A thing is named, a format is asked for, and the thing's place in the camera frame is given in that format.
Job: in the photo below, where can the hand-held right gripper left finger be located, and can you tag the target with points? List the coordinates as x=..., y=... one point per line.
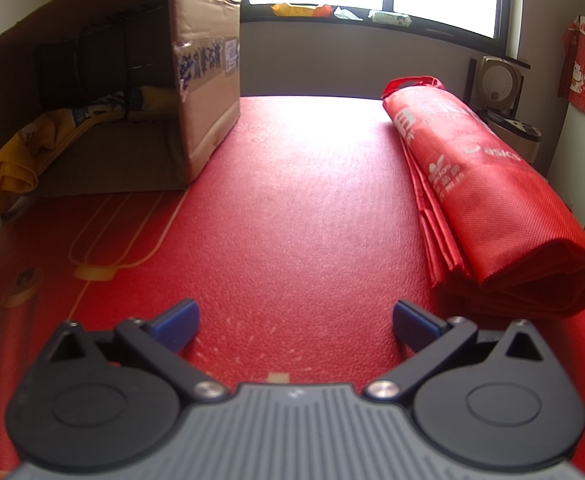
x=177, y=322

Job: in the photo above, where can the red printed table mat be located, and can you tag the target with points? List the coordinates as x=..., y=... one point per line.
x=297, y=210

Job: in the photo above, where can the white fridge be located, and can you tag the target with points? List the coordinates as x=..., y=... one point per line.
x=582, y=175

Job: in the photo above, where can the white packet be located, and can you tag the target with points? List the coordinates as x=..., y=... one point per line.
x=390, y=18

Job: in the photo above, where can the yellow cartoon shopping bag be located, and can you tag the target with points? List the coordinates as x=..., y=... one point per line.
x=17, y=160

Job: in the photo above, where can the yellow packet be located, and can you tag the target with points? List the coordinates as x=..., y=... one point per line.
x=292, y=9

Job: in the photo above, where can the crumpled clear plastic wrapper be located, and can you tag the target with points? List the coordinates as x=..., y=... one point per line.
x=345, y=14

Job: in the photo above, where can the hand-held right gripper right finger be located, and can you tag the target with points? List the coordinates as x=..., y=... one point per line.
x=412, y=325

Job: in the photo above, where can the beige round fan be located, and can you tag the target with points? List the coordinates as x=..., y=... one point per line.
x=497, y=82

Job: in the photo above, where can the red folded shopping bag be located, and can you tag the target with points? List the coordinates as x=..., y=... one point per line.
x=497, y=200

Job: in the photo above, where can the brown cardboard box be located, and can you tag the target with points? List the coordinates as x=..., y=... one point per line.
x=207, y=110

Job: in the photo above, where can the round grey cooker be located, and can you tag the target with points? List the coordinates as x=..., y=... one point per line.
x=517, y=135

